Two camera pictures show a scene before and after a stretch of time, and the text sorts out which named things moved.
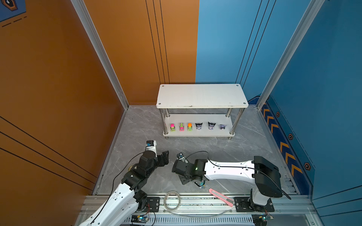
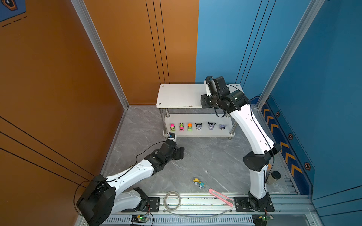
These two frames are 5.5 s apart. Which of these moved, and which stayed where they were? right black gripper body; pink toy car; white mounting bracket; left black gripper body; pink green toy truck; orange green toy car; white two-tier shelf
Moved: left black gripper body; right black gripper body; white mounting bracket
Stayed: pink toy car; white two-tier shelf; pink green toy truck; orange green toy car
